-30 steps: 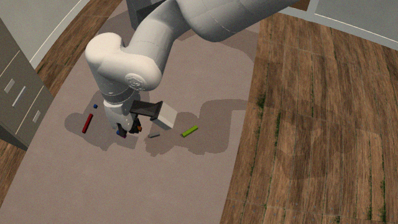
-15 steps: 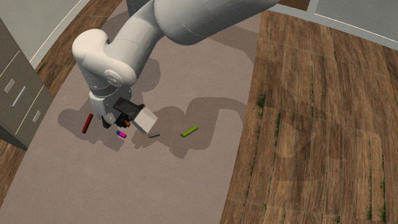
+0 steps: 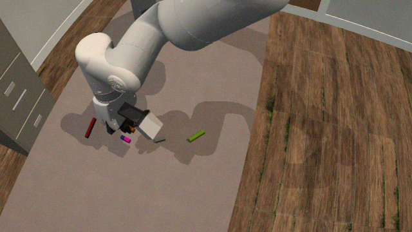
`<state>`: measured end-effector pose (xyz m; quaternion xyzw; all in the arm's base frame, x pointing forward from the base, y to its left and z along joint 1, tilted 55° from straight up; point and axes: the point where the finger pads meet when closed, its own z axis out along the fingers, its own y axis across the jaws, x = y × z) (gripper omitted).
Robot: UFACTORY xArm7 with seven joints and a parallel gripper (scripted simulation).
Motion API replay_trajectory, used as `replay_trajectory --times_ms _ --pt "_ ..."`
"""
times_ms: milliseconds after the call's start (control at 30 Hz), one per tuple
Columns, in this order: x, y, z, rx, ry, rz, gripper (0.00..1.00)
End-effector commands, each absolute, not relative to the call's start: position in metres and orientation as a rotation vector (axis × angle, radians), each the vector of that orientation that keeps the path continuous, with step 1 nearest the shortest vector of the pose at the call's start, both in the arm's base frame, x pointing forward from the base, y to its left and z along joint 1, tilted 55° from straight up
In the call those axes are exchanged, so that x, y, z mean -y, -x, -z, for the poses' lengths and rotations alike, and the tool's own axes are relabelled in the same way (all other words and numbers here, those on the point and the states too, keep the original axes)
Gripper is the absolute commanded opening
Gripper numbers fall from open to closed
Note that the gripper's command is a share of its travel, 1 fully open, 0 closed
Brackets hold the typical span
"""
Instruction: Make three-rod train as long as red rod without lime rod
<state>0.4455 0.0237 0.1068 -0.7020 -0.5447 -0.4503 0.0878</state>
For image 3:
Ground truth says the red rod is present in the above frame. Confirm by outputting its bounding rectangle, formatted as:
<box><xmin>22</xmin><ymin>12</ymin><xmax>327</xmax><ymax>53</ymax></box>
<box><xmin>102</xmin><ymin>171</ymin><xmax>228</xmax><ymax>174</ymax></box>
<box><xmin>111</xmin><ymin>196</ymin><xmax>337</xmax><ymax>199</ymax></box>
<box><xmin>85</xmin><ymin>118</ymin><xmax>96</xmax><ymax>138</ymax></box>

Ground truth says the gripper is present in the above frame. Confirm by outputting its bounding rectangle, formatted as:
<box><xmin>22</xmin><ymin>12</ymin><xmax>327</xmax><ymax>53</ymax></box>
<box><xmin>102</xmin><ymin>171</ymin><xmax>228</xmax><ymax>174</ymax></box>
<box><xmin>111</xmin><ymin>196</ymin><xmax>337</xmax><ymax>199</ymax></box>
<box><xmin>93</xmin><ymin>93</ymin><xmax>137</xmax><ymax>135</ymax></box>

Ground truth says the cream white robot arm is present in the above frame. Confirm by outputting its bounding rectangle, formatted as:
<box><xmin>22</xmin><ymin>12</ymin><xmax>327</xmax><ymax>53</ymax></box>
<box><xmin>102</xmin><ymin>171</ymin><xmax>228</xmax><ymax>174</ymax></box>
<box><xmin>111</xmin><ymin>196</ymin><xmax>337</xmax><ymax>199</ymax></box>
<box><xmin>75</xmin><ymin>0</ymin><xmax>290</xmax><ymax>140</ymax></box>

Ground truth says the lime green rod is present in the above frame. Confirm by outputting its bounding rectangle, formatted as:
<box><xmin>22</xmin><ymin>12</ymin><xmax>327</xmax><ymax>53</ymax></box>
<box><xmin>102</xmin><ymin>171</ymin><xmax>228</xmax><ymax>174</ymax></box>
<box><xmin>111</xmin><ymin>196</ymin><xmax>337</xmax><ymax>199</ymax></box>
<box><xmin>189</xmin><ymin>130</ymin><xmax>205</xmax><ymax>142</ymax></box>

